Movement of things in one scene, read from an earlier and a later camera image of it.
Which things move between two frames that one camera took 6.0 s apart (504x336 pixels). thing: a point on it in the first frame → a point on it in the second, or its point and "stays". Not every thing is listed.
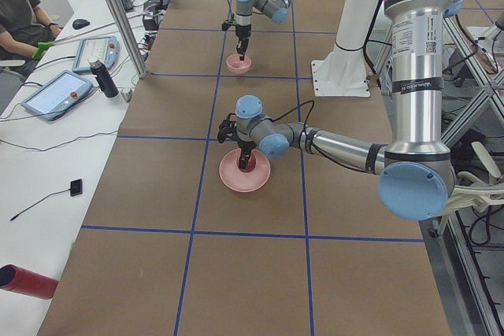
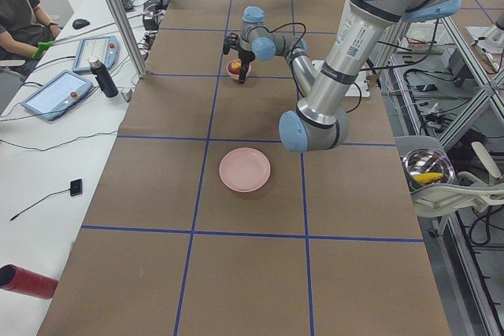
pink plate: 242,182 stays
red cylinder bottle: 16,279 stays
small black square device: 75,186 stays
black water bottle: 104,79 stays
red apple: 250,164 → 235,67
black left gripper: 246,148 → 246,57
